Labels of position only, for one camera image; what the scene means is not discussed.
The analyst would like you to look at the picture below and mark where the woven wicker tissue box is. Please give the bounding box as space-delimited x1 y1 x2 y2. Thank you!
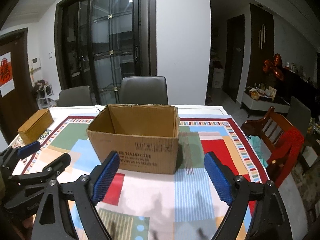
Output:
17 109 54 144

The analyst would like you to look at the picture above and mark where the red fu door poster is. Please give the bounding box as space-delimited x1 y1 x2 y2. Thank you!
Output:
0 52 15 97

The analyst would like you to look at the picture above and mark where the white shoe rack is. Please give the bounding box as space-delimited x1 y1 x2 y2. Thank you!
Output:
31 80 56 109

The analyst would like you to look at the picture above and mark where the red wooden chair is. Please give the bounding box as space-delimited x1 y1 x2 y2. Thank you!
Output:
241 106 304 187

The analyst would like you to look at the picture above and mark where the grey dining chair left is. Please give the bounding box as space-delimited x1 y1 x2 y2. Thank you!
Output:
57 86 93 107

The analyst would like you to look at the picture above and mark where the grey dining chair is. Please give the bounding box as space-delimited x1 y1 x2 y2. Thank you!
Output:
57 86 93 107
119 76 168 105

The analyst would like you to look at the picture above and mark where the colourful patterned tablecloth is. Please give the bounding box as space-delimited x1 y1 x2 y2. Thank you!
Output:
14 105 268 239

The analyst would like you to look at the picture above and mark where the brown cardboard box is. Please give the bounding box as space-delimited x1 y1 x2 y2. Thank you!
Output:
87 104 180 174

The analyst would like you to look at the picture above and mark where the white low cabinet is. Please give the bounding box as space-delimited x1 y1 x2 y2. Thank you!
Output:
240 92 290 117

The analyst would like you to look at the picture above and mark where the grey dining chair centre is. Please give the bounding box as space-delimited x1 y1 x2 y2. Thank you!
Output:
119 76 168 105

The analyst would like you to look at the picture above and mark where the black glass sliding door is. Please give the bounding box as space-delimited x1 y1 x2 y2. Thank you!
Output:
54 0 157 105

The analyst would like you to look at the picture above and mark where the red balloon decoration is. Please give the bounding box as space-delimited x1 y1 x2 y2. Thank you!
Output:
263 53 284 81

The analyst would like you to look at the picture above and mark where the white wall intercom panel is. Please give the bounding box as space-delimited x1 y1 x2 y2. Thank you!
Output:
32 57 41 70

